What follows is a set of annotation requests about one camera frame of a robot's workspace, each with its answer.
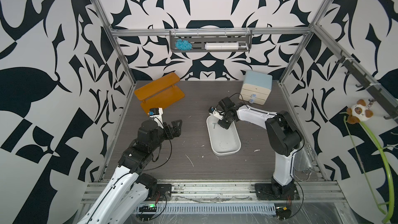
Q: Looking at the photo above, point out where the silver quilted pouch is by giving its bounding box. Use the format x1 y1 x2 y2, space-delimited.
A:
293 145 313 172

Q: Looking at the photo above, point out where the grey wall rack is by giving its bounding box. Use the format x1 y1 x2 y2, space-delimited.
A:
169 29 252 52

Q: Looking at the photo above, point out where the white plastic storage tray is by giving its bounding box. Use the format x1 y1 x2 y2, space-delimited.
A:
206 115 241 156

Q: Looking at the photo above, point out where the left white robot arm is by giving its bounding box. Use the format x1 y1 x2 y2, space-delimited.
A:
79 117 182 224

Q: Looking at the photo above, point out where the green hose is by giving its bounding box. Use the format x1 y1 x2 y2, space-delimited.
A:
340 111 395 224

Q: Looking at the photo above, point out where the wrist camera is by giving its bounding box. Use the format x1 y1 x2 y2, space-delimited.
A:
148 107 163 119
209 107 223 120

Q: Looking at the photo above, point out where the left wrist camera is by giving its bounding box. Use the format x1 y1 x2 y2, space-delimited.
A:
148 107 163 119

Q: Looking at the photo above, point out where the orange two-tier shelf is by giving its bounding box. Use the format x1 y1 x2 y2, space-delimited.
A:
134 72 185 114

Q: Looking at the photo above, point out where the right controller board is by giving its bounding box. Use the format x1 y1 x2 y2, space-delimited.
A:
276 206 292 220

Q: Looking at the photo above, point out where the left controller board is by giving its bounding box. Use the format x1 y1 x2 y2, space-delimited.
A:
138 204 158 213

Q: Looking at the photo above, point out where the white roll in rack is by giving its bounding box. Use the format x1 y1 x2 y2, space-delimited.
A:
205 42 249 51

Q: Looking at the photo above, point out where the teal scrubber ball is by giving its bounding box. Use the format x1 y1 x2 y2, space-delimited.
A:
175 39 193 51

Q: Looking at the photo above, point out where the black hook rail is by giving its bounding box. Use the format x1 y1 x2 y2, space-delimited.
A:
336 50 398 123

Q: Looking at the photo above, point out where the controller board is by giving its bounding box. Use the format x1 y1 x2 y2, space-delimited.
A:
276 206 292 220
138 204 158 213

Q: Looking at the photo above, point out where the plush panda toy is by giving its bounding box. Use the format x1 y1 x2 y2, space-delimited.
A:
347 99 374 124

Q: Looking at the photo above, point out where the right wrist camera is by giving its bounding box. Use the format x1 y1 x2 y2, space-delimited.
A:
209 107 223 120

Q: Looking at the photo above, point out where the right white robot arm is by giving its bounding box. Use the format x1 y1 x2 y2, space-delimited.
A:
208 97 304 200

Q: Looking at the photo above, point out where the blue cream drawer box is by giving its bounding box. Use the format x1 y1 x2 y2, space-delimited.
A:
239 71 273 105

